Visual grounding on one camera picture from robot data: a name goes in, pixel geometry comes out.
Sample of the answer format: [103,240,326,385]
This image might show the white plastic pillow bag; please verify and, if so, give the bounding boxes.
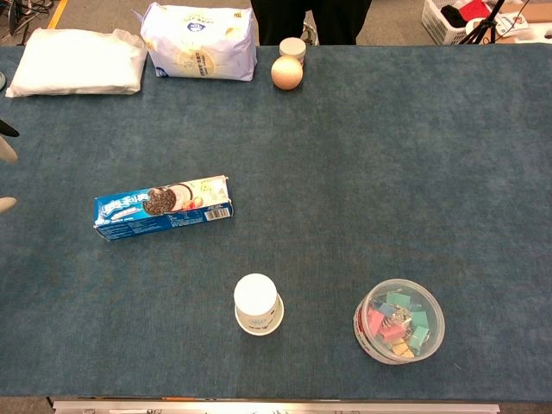
[4,28,148,98]

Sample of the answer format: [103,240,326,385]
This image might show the clear plastic round tub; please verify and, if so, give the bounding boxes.
[354,278,446,366]

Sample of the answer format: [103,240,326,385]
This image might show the small jar with white lid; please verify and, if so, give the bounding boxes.
[279,37,307,66]

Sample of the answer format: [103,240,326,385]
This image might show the white plastic basket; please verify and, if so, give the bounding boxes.
[420,0,497,47]

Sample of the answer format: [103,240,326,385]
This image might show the black tripod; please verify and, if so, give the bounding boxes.
[459,0,508,46]

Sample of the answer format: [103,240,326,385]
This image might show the aluminium rail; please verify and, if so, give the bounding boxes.
[52,399,501,414]

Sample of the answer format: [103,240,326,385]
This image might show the large pink binder clip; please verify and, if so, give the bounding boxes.
[367,307,386,338]

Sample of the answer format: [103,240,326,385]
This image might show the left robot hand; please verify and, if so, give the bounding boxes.
[0,119,21,214]

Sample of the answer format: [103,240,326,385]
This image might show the yellow binder clip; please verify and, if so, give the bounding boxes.
[389,337,416,358]

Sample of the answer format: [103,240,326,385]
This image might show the white lavender snack bag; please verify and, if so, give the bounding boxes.
[140,2,259,82]

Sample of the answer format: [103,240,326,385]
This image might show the blue table cloth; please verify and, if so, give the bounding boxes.
[0,41,552,400]

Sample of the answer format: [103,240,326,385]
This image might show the black cables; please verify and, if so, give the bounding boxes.
[0,0,56,44]

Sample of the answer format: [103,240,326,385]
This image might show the wooden ball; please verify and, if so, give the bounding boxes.
[270,55,304,91]

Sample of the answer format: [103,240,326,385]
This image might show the blue cookie box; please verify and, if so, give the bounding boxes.
[93,174,235,242]

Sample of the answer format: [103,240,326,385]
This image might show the person in black trousers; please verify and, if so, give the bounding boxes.
[249,0,373,47]

